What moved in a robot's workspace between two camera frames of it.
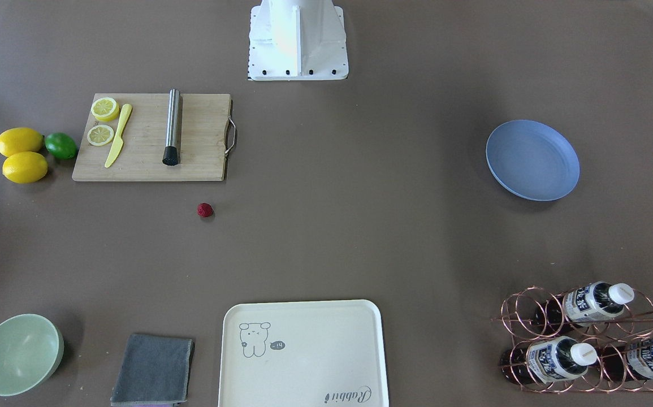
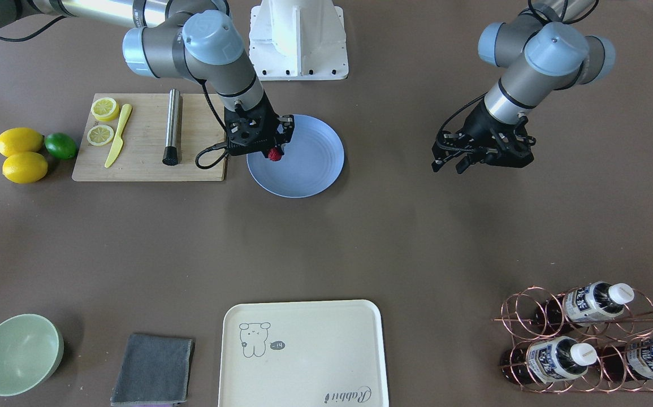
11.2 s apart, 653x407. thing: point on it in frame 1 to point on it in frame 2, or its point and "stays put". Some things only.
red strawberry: x=204 y=210 to x=274 y=154
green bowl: x=18 y=353 stays put
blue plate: x=532 y=160 to x=312 y=161
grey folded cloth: x=155 y=370 stays put
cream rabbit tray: x=328 y=353 stays put
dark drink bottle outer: x=648 y=358 stays put
